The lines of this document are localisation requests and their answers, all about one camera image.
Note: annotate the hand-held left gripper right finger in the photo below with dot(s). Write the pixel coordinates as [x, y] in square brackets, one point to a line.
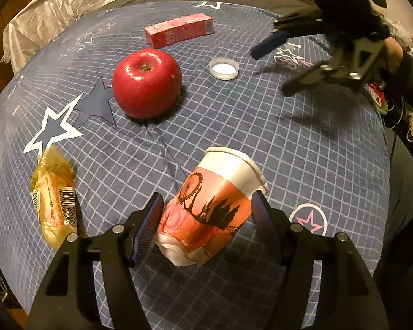
[265, 223]

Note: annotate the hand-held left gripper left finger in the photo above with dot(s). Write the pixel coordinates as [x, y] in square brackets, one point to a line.
[148, 227]

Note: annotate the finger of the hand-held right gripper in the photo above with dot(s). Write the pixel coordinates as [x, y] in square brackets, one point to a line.
[268, 44]
[309, 77]

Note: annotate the printed paper cup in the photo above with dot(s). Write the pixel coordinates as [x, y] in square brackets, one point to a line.
[210, 213]

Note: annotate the person's right forearm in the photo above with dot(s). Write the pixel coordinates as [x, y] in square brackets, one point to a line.
[408, 70]

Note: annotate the white bottle cap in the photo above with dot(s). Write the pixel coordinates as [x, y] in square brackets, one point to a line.
[223, 68]

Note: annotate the small red box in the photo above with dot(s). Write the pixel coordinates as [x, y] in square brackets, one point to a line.
[377, 94]

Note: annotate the pink carton box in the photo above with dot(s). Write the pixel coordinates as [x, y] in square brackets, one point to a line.
[179, 31]

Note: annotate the yellow snack packet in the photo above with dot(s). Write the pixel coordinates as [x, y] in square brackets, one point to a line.
[55, 199]

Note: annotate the red apple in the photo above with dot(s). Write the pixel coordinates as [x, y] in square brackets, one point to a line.
[146, 82]

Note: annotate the white cover sheet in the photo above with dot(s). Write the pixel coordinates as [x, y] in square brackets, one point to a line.
[65, 3]

